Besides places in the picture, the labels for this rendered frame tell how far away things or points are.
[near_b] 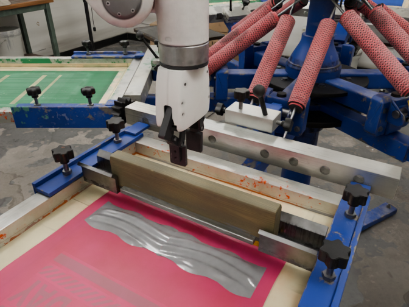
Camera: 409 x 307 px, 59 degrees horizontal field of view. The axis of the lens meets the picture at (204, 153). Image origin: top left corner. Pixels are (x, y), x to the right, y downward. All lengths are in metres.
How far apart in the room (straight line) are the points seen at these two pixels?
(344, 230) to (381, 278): 1.39
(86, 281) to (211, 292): 0.20
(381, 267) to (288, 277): 1.50
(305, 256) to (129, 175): 0.36
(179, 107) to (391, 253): 1.82
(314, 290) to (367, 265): 1.53
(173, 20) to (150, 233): 0.39
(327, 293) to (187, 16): 0.43
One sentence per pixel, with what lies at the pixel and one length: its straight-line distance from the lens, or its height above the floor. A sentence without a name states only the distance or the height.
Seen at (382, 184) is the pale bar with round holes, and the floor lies 1.02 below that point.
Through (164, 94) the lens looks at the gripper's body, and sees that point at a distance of 0.55.
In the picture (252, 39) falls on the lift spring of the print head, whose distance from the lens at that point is 1.24.
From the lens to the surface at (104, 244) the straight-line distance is 0.71.
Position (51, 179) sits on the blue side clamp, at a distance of 0.83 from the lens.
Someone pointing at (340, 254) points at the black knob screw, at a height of 1.06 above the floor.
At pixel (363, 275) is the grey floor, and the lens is 2.05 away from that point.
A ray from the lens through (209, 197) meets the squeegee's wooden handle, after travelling 0.64.
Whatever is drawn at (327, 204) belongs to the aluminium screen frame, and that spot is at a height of 0.98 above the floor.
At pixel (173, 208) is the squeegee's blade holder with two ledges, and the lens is 0.70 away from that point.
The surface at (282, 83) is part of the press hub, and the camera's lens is 1.29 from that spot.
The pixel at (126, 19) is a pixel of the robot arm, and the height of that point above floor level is 1.35.
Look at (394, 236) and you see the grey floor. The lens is 2.33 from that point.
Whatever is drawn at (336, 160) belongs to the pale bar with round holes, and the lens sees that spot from 0.80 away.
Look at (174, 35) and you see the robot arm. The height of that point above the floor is 1.32.
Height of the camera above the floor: 1.44
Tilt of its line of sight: 31 degrees down
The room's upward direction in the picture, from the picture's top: straight up
